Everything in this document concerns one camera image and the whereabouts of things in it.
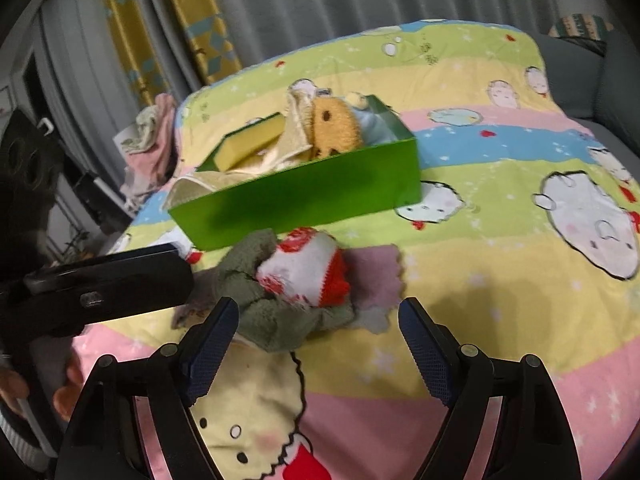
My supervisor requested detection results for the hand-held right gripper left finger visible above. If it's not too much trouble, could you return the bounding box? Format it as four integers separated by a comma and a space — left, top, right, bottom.
54, 296, 240, 480

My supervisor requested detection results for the yellow fuzzy cloth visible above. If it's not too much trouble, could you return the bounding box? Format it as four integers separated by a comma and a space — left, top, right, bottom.
307, 96, 365, 161

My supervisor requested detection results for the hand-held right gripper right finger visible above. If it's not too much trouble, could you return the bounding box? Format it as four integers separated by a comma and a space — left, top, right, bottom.
398, 296, 583, 480

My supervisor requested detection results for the striped patterned cushion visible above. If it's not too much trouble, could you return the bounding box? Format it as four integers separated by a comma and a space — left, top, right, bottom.
549, 12, 613, 41

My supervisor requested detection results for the olive green towel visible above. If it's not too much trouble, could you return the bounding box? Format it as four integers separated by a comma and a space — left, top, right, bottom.
212, 229, 356, 353

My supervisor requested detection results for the green cardboard box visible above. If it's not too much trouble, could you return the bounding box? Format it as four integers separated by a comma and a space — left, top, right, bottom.
167, 94, 422, 251

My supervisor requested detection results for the blue elephant plush toy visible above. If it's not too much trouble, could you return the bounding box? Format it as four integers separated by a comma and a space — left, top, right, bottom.
345, 91, 401, 146

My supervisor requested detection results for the pale green cloth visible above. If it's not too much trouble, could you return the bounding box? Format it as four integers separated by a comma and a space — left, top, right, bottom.
131, 107, 161, 153

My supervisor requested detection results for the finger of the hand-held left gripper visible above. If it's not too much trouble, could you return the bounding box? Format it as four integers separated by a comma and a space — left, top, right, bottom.
22, 242, 195, 338

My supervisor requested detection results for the person's left hand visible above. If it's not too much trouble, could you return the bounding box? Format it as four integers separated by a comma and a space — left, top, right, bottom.
0, 352, 85, 423

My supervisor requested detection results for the grey sofa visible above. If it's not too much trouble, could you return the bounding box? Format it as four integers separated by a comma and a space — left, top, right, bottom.
530, 30, 640, 151

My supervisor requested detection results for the cream towel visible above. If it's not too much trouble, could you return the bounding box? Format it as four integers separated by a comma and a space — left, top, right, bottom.
170, 85, 321, 206

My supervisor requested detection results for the yellow green sponge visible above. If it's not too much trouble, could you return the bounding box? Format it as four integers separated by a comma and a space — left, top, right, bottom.
199, 112, 286, 173

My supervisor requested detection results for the mauve cleaning cloth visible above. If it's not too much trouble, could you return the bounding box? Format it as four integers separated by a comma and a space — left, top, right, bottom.
172, 244, 405, 335

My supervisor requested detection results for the printed pastel striped blanket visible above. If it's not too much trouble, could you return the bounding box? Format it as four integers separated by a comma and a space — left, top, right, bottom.
70, 19, 640, 480

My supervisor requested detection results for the white red patterned sock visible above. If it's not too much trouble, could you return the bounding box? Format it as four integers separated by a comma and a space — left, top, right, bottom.
256, 227, 351, 307

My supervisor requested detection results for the yellow patterned curtain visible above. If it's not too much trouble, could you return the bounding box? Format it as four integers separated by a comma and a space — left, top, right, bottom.
95, 0, 243, 111

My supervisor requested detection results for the pink cloth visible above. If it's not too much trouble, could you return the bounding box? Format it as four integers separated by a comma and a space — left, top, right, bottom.
125, 92, 178, 211

